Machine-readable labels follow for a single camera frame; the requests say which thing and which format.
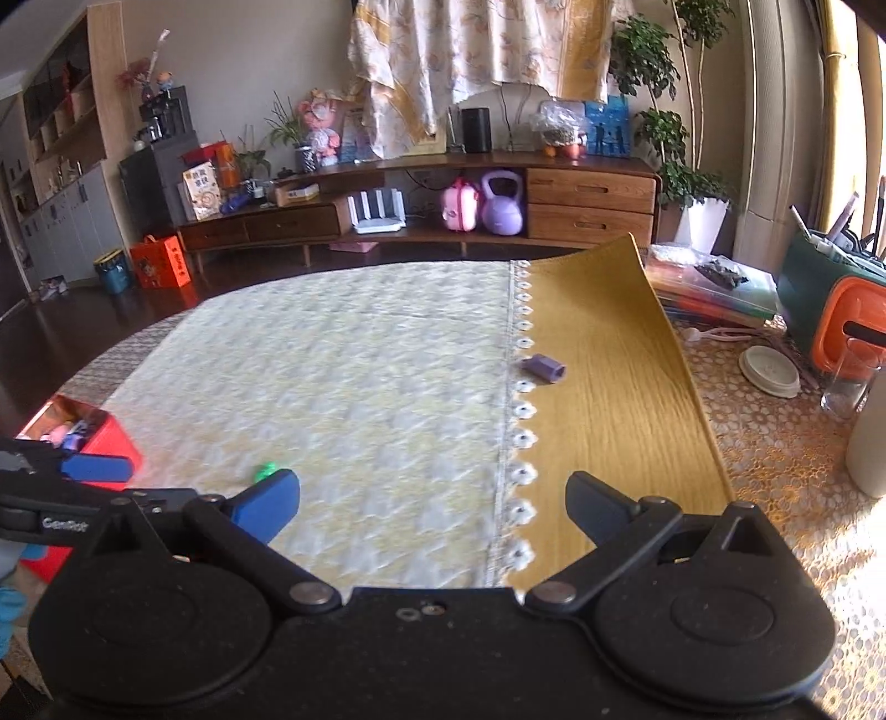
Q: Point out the stack of books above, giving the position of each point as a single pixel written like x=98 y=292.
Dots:
x=713 y=287

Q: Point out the pink doll figure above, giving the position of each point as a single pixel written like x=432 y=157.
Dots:
x=319 y=113

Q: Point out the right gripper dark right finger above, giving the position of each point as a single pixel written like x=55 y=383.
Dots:
x=598 y=510

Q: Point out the bag of fruit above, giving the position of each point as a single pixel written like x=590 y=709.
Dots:
x=562 y=128

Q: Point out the blue picture box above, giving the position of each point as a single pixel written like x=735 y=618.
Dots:
x=610 y=129

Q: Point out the tall green potted plant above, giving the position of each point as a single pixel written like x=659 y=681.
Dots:
x=666 y=65

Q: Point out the wooden tv cabinet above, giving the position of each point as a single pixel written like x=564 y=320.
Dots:
x=565 y=204

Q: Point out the white round lid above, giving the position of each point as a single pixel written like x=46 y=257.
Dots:
x=770 y=371

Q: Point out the black mini fridge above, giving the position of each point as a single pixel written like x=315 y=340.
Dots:
x=151 y=178

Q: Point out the white router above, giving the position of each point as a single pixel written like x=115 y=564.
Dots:
x=380 y=211

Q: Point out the small purple object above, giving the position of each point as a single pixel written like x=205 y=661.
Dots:
x=544 y=368

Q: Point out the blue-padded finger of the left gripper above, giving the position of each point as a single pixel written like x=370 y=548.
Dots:
x=97 y=468

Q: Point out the blue gloved hand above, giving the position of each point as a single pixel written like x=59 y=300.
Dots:
x=12 y=601

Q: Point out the yellow wood-grain mat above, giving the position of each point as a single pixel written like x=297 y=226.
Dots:
x=627 y=410

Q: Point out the cereal box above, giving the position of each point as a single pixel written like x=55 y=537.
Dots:
x=203 y=190

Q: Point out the white standing air conditioner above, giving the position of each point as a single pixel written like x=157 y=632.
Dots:
x=784 y=127

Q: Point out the blue purple spiky toy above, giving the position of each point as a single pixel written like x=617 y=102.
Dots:
x=79 y=436

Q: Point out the blue trash bin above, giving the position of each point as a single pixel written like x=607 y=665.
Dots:
x=114 y=272

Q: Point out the coffee machine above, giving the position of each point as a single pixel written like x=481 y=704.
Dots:
x=167 y=114

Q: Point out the pink small bottle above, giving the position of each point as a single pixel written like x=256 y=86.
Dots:
x=57 y=436

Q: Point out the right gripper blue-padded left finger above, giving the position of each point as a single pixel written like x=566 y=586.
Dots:
x=268 y=506

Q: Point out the pink small case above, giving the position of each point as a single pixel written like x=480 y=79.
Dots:
x=460 y=206

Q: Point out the orange gift bag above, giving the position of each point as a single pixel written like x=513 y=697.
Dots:
x=160 y=264

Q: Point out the purple kettlebell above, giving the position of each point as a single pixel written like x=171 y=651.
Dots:
x=502 y=214

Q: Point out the green orange tissue box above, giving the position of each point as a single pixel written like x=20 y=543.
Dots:
x=819 y=295

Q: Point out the black speaker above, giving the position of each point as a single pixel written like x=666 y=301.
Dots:
x=477 y=137

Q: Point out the quilted cream table mat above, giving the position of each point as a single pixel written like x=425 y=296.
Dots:
x=392 y=391

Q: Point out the floral cloth cover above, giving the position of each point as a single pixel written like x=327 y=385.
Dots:
x=414 y=60

